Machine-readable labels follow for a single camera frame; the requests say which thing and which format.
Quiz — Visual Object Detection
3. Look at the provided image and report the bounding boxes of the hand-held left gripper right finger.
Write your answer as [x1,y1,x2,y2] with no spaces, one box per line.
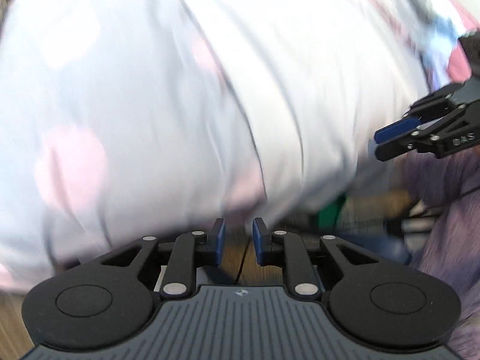
[252,217,380,301]

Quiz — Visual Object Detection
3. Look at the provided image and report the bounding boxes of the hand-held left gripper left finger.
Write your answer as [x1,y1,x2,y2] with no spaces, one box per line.
[98,217,227,301]

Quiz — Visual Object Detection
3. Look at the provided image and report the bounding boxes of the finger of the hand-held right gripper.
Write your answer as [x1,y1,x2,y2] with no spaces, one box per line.
[402,80,470,123]
[374,117,456,163]

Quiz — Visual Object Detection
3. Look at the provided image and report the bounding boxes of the green object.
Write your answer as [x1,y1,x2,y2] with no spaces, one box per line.
[317,195,347,229]

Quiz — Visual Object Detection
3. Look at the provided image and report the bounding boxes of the person's purple fuzzy clothing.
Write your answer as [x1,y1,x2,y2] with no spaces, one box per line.
[405,146,480,360]

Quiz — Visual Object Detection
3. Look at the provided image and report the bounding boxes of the grey bed cover pink dots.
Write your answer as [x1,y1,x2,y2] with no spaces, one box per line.
[0,0,451,297]

